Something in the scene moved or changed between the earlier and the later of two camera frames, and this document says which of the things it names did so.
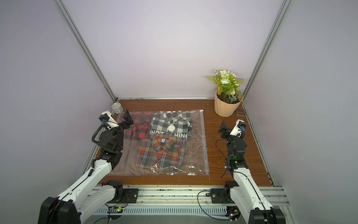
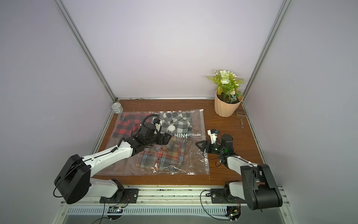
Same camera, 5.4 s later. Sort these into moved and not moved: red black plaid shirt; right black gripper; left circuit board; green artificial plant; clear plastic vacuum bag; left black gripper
Moved: right black gripper; left black gripper
Not moved: clear plastic vacuum bag; red black plaid shirt; left circuit board; green artificial plant
